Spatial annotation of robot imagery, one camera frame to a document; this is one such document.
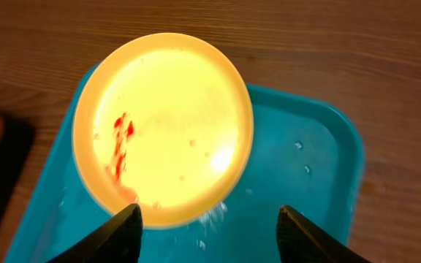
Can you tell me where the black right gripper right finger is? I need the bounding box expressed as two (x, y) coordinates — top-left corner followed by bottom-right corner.
(276, 205), (370, 263)

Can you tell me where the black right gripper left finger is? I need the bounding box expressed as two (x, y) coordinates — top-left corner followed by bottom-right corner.
(49, 204), (143, 263)

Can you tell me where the yellow-green plate with red stain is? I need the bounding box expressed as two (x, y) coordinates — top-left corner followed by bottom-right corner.
(72, 33), (254, 229)

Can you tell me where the blue plastic tray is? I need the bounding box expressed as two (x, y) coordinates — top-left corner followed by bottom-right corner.
(6, 85), (365, 262)

